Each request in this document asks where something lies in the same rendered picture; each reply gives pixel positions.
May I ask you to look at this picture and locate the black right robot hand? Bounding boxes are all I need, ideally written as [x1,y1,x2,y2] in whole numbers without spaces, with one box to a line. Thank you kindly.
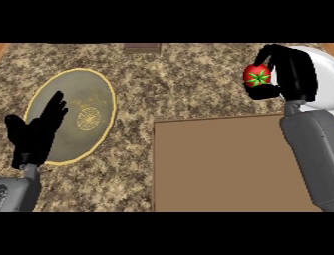
[244,43,320,103]

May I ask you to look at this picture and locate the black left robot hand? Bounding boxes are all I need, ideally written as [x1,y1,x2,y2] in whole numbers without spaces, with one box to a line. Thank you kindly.
[3,90,70,170]

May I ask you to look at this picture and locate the red tomato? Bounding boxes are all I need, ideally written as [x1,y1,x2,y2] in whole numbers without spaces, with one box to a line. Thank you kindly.
[241,63,272,88]

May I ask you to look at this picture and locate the white plate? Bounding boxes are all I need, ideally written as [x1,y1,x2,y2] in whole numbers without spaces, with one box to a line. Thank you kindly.
[270,45,334,120]

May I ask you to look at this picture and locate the brown flat tray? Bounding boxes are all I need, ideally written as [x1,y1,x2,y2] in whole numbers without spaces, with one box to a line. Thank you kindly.
[153,113,324,213]

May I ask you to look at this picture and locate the grey round yellow-rimmed placemat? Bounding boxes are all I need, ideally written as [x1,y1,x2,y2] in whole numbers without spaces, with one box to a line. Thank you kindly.
[23,67,119,166]

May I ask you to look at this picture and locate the dark brown rectangular block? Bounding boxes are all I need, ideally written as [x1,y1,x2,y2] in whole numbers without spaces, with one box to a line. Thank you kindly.
[125,43,163,55]

